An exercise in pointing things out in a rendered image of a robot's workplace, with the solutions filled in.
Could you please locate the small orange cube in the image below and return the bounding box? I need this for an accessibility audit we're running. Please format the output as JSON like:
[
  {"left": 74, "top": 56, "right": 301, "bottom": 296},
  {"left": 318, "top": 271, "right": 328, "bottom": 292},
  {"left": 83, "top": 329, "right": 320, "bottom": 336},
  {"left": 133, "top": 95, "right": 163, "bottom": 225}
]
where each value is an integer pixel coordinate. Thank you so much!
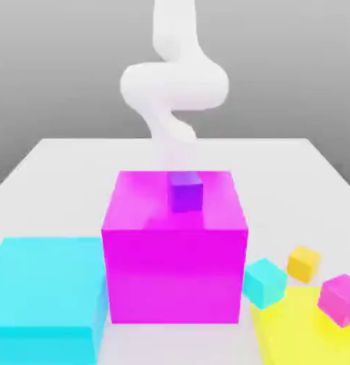
[{"left": 287, "top": 245, "right": 322, "bottom": 284}]

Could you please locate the large yellow box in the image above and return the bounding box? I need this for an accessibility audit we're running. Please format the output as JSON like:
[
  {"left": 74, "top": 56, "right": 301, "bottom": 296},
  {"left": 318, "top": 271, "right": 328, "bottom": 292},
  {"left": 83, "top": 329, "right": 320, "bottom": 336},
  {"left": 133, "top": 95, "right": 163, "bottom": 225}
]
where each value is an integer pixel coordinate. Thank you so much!
[{"left": 249, "top": 285, "right": 350, "bottom": 365}]

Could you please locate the large cyan box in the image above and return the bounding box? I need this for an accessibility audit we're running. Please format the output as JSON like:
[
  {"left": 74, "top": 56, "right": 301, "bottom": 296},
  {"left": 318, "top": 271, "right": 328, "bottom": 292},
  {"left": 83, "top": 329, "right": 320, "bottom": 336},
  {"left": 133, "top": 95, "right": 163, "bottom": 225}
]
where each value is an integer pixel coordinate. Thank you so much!
[{"left": 0, "top": 236, "right": 108, "bottom": 365}]

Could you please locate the large magenta box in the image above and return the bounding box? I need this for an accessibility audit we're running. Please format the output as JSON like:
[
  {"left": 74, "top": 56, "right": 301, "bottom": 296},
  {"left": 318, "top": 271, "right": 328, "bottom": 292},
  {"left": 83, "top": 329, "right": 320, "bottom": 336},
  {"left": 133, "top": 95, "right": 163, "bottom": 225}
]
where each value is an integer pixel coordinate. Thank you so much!
[{"left": 101, "top": 170, "right": 249, "bottom": 325}]

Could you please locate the small pink cube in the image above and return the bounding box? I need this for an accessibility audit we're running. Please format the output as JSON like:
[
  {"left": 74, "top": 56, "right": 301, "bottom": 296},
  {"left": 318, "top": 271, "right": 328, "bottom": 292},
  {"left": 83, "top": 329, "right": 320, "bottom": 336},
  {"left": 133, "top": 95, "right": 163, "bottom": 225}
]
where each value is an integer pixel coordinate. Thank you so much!
[{"left": 317, "top": 273, "right": 350, "bottom": 329}]

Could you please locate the small purple cube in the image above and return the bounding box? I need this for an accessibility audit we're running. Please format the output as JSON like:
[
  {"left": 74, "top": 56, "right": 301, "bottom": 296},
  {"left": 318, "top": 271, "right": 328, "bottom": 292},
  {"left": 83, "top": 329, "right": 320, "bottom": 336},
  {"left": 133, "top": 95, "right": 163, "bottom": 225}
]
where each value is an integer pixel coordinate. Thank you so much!
[{"left": 168, "top": 170, "right": 205, "bottom": 214}]

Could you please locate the small cyan cube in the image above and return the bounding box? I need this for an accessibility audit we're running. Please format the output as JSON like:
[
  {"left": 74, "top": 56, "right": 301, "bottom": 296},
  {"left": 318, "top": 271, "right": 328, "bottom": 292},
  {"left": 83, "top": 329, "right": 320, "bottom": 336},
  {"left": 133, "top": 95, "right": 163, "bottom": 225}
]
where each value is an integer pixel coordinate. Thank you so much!
[{"left": 242, "top": 257, "right": 289, "bottom": 311}]

